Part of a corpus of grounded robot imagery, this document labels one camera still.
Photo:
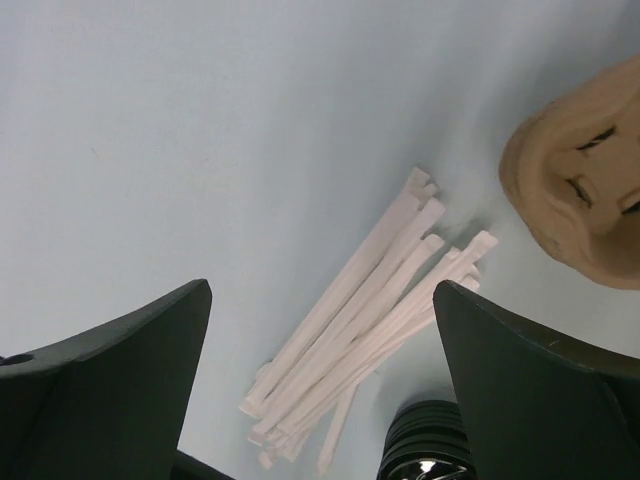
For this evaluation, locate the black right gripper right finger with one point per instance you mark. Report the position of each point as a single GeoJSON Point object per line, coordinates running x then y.
{"type": "Point", "coordinates": [537, 403]}

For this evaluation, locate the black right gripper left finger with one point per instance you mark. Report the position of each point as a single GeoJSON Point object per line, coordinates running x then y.
{"type": "Point", "coordinates": [110, 402]}

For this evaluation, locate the black lid stack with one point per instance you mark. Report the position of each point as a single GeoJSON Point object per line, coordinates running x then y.
{"type": "Point", "coordinates": [427, 440]}

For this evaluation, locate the white wrapped straw pile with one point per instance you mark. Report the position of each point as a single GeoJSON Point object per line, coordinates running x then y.
{"type": "Point", "coordinates": [380, 298]}

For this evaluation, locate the brown pulp cup carrier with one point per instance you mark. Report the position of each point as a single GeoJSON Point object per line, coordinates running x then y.
{"type": "Point", "coordinates": [571, 172]}

